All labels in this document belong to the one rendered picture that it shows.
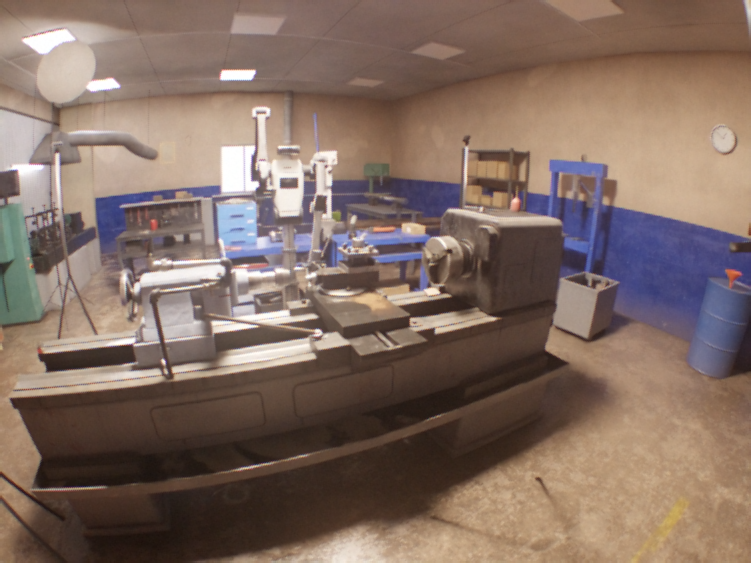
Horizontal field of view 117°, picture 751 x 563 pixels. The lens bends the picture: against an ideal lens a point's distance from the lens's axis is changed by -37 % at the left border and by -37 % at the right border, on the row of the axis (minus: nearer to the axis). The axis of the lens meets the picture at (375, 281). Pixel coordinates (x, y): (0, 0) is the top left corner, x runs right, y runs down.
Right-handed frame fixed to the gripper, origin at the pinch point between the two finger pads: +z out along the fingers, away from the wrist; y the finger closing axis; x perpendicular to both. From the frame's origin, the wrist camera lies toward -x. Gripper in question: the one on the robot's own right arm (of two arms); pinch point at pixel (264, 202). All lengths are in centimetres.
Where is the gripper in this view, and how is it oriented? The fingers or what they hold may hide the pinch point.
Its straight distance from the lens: 215.0
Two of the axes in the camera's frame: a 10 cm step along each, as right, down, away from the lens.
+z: 1.7, 9.7, -1.8
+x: -3.4, 2.3, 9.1
